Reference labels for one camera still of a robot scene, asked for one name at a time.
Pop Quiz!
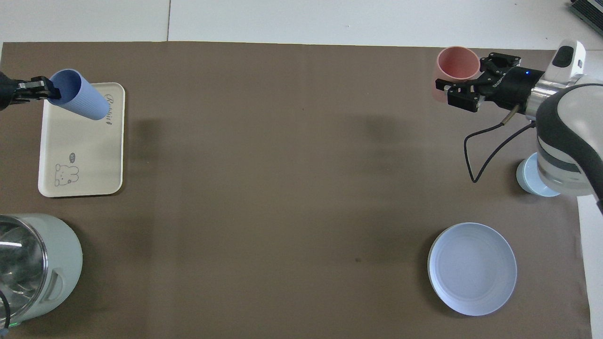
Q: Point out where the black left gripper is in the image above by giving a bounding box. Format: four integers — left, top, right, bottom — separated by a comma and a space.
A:
0, 71, 62, 111

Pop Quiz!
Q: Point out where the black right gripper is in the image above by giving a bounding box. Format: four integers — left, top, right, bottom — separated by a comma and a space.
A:
435, 52, 543, 113

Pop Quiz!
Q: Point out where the pink plastic cup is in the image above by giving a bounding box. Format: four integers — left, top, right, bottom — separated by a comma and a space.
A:
431, 46, 481, 102

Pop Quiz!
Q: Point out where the blue ribbed cup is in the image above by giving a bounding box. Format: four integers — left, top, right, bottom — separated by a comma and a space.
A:
49, 69, 110, 121

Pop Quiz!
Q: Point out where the cream tray with rabbit print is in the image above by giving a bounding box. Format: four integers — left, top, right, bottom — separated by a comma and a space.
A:
38, 82, 126, 198

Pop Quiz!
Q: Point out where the light blue bowl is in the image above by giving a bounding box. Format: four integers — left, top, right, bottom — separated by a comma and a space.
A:
516, 153, 561, 197

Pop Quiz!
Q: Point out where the dark grey electronic device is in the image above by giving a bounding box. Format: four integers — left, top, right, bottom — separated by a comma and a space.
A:
568, 0, 603, 34

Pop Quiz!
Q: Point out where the pale green cooking pot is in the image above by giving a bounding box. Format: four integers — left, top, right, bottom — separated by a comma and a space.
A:
0, 213, 83, 329

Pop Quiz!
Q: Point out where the blue plastic plate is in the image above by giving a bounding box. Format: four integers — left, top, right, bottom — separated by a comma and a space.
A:
427, 222, 518, 316

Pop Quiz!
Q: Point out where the brown table mat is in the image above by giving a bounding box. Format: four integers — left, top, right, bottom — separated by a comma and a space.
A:
0, 41, 593, 339

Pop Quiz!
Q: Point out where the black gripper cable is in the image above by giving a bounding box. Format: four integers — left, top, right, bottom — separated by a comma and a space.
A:
0, 290, 12, 330
464, 111, 538, 183

